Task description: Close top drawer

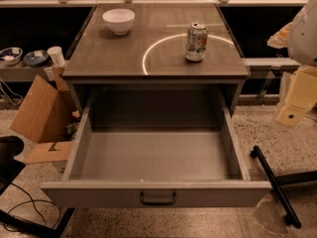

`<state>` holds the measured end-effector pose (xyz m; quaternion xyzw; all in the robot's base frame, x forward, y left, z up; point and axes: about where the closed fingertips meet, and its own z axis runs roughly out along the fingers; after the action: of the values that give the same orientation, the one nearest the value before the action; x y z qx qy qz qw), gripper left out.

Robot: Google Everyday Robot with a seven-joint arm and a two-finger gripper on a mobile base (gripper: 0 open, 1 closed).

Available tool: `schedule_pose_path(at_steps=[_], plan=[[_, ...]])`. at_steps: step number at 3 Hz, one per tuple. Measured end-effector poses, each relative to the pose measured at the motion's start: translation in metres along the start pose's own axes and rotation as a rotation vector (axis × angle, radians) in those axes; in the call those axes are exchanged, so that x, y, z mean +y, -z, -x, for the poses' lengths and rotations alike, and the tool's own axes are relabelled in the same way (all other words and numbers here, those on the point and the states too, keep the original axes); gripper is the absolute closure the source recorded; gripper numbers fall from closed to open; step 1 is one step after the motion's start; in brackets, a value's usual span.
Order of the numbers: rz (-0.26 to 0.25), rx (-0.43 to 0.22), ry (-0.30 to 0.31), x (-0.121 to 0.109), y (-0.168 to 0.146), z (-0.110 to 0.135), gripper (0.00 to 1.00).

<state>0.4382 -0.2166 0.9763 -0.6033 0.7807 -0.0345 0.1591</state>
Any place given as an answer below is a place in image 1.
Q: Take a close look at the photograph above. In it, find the grey top drawer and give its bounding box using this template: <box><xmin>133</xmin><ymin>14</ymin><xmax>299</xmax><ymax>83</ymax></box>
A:
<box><xmin>42</xmin><ymin>87</ymin><xmax>270</xmax><ymax>208</ymax></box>

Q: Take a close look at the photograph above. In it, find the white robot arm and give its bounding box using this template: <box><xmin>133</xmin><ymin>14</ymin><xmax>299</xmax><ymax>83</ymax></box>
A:
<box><xmin>267</xmin><ymin>0</ymin><xmax>317</xmax><ymax>127</ymax></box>

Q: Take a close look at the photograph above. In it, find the grey drawer cabinet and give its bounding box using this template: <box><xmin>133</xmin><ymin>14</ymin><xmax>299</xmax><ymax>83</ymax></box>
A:
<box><xmin>63</xmin><ymin>3</ymin><xmax>249</xmax><ymax>110</ymax></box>

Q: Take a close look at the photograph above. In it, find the crushed soda can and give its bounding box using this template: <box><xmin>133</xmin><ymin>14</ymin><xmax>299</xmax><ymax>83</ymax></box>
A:
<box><xmin>185</xmin><ymin>22</ymin><xmax>208</xmax><ymax>61</ymax></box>

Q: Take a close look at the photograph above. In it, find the white ceramic bowl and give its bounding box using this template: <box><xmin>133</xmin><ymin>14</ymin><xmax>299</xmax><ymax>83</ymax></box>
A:
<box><xmin>102</xmin><ymin>9</ymin><xmax>135</xmax><ymax>35</ymax></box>

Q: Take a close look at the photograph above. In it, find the white paper cup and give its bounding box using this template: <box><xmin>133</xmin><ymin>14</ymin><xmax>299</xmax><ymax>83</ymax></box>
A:
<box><xmin>48</xmin><ymin>46</ymin><xmax>65</xmax><ymax>67</ymax></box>

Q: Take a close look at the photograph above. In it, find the blue patterned bowl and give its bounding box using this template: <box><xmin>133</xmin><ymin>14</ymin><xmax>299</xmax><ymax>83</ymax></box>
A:
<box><xmin>23</xmin><ymin>50</ymin><xmax>49</xmax><ymax>67</ymax></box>

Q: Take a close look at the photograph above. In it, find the brown cardboard box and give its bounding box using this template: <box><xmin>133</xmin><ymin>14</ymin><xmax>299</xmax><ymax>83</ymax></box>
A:
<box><xmin>11</xmin><ymin>67</ymin><xmax>79</xmax><ymax>166</ymax></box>

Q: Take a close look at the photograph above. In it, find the white patterned bowl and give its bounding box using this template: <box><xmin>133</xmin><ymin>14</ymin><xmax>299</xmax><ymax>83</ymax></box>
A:
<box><xmin>0</xmin><ymin>47</ymin><xmax>23</xmax><ymax>65</ymax></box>

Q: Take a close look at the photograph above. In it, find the metal shelf rail right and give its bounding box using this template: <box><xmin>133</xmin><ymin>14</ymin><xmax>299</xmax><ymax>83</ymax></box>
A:
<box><xmin>242</xmin><ymin>57</ymin><xmax>301</xmax><ymax>105</ymax></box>

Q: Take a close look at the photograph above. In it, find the black stand frame left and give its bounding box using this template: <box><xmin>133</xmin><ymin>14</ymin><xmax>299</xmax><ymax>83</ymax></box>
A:
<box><xmin>0</xmin><ymin>135</ymin><xmax>76</xmax><ymax>238</ymax></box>

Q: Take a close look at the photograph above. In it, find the black floor cable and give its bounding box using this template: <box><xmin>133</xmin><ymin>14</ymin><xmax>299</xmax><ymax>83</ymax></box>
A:
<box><xmin>2</xmin><ymin>181</ymin><xmax>62</xmax><ymax>233</ymax></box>

